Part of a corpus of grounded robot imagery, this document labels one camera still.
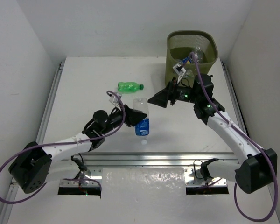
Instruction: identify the olive green mesh bin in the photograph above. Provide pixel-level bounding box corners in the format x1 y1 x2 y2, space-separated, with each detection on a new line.
165 30 218 86

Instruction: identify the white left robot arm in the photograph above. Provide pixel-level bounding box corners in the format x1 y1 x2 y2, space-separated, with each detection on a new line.
8 105 148 194

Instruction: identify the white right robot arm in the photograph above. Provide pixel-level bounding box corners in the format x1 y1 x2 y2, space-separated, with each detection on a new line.
148 74 277 194

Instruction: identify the aluminium frame rail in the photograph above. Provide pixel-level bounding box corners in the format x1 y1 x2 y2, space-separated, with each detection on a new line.
13 59 270 187

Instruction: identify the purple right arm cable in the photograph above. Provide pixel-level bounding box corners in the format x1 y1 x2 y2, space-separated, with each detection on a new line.
189 51 280 222

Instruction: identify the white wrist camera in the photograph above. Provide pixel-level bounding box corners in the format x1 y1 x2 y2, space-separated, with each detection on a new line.
109 92 122 110
173 63 186 83

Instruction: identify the clear bottle dark blue label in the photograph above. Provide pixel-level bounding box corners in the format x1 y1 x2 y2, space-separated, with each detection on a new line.
181 57 192 64

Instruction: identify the green plastic bottle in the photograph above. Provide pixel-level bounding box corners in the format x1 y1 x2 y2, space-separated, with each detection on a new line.
118 82 144 93

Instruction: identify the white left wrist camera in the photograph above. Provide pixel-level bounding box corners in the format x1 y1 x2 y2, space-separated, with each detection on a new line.
109 92 122 110

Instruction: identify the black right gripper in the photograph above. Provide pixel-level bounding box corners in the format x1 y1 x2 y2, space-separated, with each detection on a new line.
148 77 200 107

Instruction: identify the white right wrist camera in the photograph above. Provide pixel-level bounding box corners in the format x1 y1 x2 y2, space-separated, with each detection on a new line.
173 63 186 83

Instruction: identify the clear unlabelled bottle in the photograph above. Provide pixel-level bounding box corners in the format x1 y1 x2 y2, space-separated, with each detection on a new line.
192 47 204 63

